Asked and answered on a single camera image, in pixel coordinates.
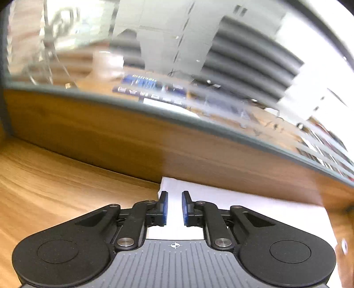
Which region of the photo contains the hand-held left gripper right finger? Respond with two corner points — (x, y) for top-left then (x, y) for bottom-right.
(181, 191), (275, 250)

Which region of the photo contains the white button-up shirt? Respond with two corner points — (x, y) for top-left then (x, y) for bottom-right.
(146, 176), (345, 288)

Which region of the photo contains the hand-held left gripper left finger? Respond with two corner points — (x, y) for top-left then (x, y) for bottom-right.
(74, 191), (169, 249)

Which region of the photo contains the striped frosted glass partition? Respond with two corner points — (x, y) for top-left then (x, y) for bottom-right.
(0, 0), (354, 187)

